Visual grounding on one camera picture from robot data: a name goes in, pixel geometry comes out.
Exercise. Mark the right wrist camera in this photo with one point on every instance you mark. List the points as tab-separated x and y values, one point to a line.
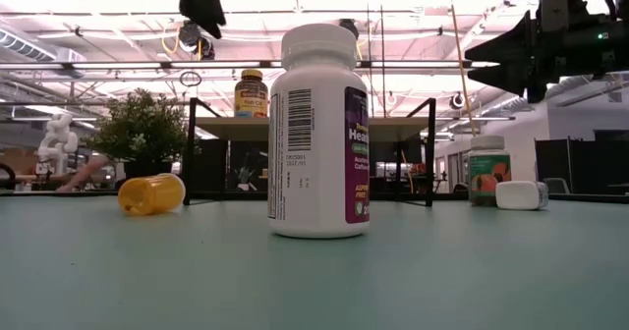
554	8

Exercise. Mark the green potted plant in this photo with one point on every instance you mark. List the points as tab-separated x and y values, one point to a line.
142	124

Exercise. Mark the green peach-label supplement bottle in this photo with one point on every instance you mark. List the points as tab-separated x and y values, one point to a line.
486	168

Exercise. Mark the silver air duct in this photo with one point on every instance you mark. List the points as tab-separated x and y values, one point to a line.
29	50

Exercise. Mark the amber bottle yellow cap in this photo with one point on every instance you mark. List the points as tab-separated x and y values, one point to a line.
251	96

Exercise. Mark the orange pill vial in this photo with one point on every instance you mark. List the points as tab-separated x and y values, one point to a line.
151	195

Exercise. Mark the white bottle purple label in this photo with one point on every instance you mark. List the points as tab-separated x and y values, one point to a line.
314	173

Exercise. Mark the grey office chair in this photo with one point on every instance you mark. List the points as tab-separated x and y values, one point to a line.
556	185

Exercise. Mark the small white bottle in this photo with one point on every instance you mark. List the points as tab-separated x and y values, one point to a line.
518	195

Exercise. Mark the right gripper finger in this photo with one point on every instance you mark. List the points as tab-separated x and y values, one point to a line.
513	42
516	80

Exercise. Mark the small potted plant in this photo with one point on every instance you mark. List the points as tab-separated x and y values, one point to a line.
244	175

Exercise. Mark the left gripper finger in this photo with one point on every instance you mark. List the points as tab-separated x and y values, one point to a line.
199	1

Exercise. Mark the wooden shelf black frame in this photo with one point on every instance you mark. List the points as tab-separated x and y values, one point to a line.
236	128

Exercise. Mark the black office partition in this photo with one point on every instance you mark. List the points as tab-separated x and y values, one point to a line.
585	165

